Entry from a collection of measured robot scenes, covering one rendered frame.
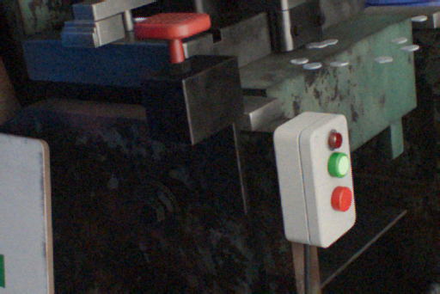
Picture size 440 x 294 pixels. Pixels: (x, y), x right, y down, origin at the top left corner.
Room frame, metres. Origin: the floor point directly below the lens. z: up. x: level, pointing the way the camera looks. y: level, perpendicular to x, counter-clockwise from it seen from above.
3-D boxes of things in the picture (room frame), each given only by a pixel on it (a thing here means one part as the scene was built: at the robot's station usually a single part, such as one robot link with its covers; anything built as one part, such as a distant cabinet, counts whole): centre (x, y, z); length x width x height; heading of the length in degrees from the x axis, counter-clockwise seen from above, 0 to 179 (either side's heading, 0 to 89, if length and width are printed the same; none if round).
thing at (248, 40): (1.27, 0.00, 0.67); 0.45 x 0.30 x 0.06; 140
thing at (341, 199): (0.86, -0.12, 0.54); 0.03 x 0.01 x 0.03; 140
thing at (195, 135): (0.89, 0.02, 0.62); 0.10 x 0.06 x 0.20; 140
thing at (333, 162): (0.86, -0.12, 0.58); 0.03 x 0.01 x 0.03; 140
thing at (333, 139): (0.86, -0.12, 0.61); 0.02 x 0.01 x 0.02; 140
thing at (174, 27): (0.87, 0.03, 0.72); 0.07 x 0.06 x 0.08; 50
